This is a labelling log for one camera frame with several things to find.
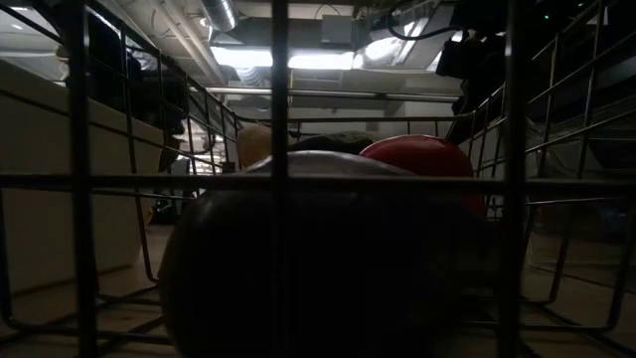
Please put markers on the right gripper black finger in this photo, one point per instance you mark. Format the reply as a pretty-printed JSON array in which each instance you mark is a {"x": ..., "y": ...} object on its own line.
[{"x": 472, "y": 109}]

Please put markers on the red bell pepper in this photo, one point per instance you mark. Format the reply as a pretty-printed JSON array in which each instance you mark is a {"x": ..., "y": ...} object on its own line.
[{"x": 422, "y": 154}]

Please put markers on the dark purple eggplant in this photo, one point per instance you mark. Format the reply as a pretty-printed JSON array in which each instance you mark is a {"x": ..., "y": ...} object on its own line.
[{"x": 348, "y": 273}]

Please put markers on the yellow bell pepper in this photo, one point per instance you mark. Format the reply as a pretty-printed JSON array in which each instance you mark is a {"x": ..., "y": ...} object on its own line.
[{"x": 253, "y": 144}]

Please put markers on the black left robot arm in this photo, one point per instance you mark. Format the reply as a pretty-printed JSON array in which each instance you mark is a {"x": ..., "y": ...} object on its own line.
[{"x": 107, "y": 74}]

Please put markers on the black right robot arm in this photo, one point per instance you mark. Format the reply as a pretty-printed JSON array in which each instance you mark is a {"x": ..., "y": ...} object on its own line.
[{"x": 497, "y": 15}]

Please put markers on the gray ceiling pipe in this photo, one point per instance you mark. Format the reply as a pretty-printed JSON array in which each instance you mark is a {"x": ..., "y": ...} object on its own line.
[{"x": 348, "y": 93}]

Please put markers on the gray ceiling box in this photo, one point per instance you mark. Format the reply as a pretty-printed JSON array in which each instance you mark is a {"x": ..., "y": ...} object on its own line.
[{"x": 338, "y": 30}]

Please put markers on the ceiling light panel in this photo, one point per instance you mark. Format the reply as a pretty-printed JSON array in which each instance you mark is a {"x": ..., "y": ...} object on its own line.
[{"x": 318, "y": 60}]

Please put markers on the white plastic bin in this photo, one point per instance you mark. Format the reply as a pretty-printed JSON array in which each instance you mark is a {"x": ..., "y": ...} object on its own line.
[{"x": 40, "y": 224}]

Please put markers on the silver ceiling duct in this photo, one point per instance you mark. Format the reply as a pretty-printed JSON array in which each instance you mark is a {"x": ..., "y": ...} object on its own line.
[{"x": 218, "y": 12}]

